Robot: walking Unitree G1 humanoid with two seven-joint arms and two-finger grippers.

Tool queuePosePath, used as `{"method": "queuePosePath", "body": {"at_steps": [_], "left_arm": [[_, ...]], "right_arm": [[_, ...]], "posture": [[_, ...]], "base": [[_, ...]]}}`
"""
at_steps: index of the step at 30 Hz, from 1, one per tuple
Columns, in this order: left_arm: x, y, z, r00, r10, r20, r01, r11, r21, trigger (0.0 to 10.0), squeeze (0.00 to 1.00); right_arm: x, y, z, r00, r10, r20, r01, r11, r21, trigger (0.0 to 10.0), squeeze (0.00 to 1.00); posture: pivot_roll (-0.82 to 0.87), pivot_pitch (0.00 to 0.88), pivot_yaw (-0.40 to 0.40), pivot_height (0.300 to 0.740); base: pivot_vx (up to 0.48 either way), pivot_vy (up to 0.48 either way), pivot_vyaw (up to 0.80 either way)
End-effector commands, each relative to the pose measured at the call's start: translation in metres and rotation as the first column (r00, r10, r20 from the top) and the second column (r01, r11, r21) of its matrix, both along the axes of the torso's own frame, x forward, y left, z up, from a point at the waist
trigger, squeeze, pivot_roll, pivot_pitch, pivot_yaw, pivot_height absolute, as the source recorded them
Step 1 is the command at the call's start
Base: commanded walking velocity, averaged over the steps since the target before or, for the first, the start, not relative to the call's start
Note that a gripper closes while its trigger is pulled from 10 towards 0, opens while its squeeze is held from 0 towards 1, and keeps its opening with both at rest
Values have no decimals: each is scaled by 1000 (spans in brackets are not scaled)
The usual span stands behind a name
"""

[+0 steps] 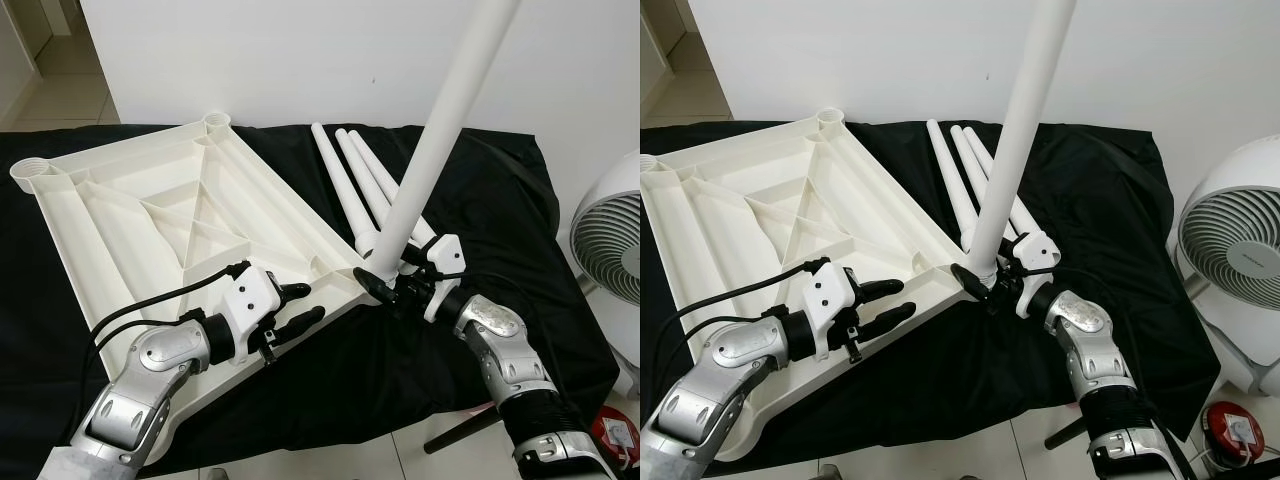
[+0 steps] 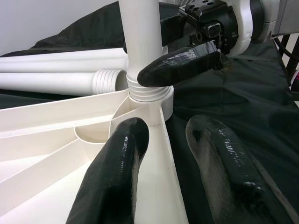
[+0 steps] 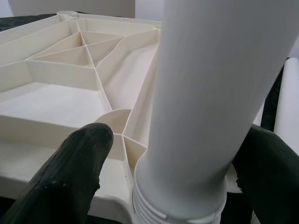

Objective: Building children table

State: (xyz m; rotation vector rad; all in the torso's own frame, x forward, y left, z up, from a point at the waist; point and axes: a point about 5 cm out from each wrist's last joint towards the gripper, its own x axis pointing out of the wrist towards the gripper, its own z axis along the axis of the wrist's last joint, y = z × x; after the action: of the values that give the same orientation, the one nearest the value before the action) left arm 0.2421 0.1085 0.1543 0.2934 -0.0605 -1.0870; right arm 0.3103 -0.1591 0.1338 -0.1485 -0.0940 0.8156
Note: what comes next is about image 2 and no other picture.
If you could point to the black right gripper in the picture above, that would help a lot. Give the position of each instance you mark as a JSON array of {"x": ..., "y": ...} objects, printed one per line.
[{"x": 230, "y": 25}]

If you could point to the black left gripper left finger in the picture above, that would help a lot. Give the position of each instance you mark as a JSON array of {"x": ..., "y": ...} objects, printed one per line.
[{"x": 116, "y": 168}]

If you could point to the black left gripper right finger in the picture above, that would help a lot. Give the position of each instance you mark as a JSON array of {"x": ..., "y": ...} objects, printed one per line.
[{"x": 229, "y": 168}]

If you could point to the white plastic table top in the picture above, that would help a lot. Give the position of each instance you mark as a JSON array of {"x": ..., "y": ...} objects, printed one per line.
[{"x": 58, "y": 121}]

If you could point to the black table cloth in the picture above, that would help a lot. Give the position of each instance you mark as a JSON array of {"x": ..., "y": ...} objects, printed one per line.
[{"x": 233, "y": 105}]

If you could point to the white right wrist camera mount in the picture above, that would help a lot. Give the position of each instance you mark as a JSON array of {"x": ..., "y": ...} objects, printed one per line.
[{"x": 245, "y": 28}]

